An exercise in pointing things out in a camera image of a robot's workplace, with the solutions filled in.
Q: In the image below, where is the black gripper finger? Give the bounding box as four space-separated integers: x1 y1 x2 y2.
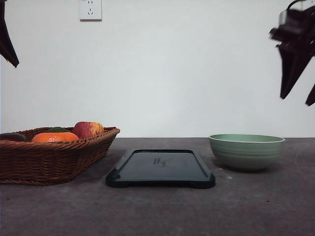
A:
0 0 19 67

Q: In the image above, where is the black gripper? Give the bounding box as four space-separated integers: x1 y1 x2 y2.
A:
269 0 315 106

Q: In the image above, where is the green ceramic bowl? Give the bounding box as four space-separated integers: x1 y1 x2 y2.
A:
209 134 285 170

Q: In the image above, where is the brown wicker basket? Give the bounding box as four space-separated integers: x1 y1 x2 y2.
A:
0 127 120 185

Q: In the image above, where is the dark purple fruit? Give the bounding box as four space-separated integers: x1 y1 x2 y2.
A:
0 132 27 142

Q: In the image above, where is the green avocado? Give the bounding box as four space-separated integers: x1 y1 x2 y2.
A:
47 127 70 133

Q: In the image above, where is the orange tangerine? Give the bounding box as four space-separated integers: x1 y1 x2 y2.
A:
31 132 79 143

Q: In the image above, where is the red yellow apple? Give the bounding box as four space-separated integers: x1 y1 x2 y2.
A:
74 121 105 139

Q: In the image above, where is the dark blue rectangular tray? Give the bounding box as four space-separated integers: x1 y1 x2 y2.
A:
105 149 216 188

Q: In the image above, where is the white wall socket left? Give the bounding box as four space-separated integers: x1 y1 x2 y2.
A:
79 0 102 22

